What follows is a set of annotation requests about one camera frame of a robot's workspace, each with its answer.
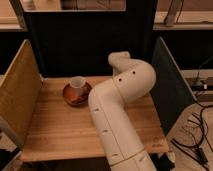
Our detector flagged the black back panel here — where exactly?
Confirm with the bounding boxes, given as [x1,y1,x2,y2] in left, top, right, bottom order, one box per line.
[24,0,157,77]

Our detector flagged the white paper cup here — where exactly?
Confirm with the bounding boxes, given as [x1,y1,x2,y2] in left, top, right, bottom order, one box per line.
[69,76,86,89]

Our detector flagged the black floor cables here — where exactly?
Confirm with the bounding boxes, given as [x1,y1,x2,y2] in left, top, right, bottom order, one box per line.
[170,54,213,167]

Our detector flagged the brown ceramic plate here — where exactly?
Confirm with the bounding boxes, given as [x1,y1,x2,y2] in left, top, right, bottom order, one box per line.
[62,83,92,106]

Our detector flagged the power strip on floor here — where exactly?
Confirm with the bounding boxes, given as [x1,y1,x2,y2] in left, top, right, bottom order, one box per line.
[188,77,213,91]

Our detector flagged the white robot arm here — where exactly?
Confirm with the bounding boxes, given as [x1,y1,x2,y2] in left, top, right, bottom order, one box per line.
[88,51,157,171]

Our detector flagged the wooden left side panel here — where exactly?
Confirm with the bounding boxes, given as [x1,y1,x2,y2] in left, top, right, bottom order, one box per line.
[0,39,42,149]

